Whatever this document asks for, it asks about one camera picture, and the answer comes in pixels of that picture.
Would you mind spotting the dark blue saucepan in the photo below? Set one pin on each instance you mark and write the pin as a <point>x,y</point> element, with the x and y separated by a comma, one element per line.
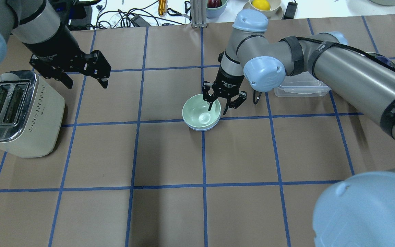
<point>383,59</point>

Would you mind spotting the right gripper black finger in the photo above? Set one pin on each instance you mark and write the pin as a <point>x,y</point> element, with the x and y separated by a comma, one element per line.
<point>209,98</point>
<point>242,96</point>

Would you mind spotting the beige plate under bowl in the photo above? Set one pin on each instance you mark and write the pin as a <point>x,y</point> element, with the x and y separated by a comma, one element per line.
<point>276,14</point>

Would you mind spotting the aluminium frame post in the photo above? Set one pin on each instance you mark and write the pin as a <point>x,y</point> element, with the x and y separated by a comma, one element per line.
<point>198,13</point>

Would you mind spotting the blue bowl with fruit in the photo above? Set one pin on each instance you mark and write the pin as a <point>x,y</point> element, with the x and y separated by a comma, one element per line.
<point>214,8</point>

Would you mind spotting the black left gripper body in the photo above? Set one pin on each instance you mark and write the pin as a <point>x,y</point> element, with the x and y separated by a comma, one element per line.
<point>54,48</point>

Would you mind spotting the cream and chrome toaster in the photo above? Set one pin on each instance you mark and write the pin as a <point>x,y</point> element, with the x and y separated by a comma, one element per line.
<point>31,114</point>

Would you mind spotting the orange handled tool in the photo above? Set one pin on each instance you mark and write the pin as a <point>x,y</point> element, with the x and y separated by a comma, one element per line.
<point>162,7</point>

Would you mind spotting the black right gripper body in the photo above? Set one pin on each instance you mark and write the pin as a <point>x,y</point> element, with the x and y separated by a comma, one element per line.
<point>229,79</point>

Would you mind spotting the beige bowl with lemon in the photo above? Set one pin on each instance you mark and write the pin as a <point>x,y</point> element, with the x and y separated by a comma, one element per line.
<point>274,3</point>

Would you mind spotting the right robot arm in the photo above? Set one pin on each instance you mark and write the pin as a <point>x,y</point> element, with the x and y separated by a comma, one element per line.
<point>357,212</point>

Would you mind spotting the yellow lemon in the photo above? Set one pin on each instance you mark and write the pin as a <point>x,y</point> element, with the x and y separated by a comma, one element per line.
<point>262,5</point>

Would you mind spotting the clear plastic food container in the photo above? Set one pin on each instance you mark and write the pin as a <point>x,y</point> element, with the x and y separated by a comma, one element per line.
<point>301,85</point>

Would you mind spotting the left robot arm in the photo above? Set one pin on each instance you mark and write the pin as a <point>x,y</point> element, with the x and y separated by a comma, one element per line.
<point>30,21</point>

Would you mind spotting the green bowl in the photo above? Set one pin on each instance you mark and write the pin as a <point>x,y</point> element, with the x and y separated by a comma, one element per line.
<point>196,106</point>

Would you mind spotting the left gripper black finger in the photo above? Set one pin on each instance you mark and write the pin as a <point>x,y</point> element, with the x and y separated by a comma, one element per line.
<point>96,66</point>
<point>50,72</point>

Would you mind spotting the black power adapter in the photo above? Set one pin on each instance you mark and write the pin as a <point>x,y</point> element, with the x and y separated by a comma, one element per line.
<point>290,10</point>

